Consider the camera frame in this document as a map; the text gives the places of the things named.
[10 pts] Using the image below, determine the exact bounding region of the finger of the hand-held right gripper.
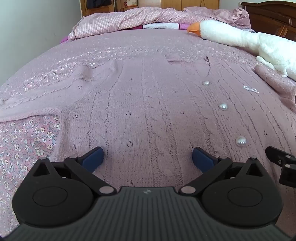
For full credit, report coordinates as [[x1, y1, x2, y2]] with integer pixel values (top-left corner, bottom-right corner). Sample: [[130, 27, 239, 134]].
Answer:
[[265, 146, 296, 186]]

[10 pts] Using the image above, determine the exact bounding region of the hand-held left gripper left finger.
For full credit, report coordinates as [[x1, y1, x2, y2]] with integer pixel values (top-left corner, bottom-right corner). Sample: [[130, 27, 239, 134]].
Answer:
[[32, 146, 117, 196]]

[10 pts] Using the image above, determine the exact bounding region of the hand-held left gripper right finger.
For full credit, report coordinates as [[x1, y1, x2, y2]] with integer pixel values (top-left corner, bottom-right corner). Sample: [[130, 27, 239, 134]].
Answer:
[[179, 146, 264, 196]]

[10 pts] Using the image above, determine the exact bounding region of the pink knit cardigan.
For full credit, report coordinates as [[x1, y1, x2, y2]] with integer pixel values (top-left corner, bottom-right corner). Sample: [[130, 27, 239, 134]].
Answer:
[[0, 54, 296, 193]]

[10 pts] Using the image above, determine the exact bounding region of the pink floral bedsheet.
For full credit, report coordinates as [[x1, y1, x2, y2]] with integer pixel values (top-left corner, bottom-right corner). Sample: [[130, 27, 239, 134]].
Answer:
[[0, 27, 296, 233]]

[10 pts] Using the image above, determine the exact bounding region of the white goose plush toy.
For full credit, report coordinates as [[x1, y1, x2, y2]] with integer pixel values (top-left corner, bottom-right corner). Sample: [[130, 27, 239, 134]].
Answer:
[[187, 20, 296, 78]]

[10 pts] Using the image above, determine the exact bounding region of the magenta and white blanket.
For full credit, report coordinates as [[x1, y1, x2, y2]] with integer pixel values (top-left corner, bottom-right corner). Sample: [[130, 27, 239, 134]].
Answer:
[[60, 22, 189, 45]]

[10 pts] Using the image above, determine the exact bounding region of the dark wooden headboard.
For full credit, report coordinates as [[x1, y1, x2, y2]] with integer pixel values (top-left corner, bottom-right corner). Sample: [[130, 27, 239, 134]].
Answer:
[[240, 1, 296, 42]]

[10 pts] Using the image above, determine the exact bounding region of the pink checked quilt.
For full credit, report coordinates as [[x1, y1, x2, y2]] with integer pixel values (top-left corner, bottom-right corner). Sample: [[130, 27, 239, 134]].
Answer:
[[68, 6, 251, 40]]

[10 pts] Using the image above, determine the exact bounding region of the light wooden wardrobe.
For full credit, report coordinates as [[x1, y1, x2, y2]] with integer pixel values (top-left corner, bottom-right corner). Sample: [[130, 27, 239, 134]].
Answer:
[[80, 0, 219, 17]]

